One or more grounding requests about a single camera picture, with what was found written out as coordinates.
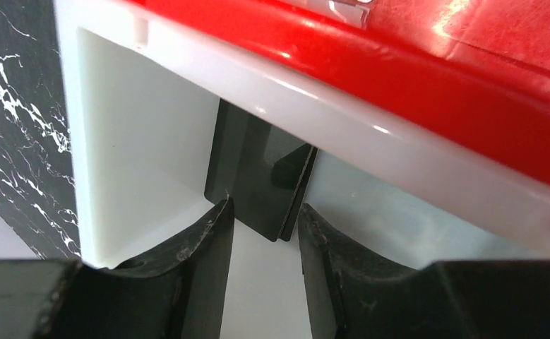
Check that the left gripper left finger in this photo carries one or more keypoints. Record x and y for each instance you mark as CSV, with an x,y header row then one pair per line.
x,y
173,290

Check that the red plastic bin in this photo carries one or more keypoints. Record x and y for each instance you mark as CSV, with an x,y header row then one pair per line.
x,y
474,72

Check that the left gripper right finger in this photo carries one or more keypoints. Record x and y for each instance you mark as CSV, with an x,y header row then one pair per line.
x,y
353,292

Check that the black card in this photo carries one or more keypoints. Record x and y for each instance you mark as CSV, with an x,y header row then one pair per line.
x,y
307,155

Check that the white silver card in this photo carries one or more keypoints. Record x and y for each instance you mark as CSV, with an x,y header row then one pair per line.
x,y
350,12

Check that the white plastic bin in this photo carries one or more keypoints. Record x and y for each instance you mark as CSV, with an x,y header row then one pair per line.
x,y
166,121

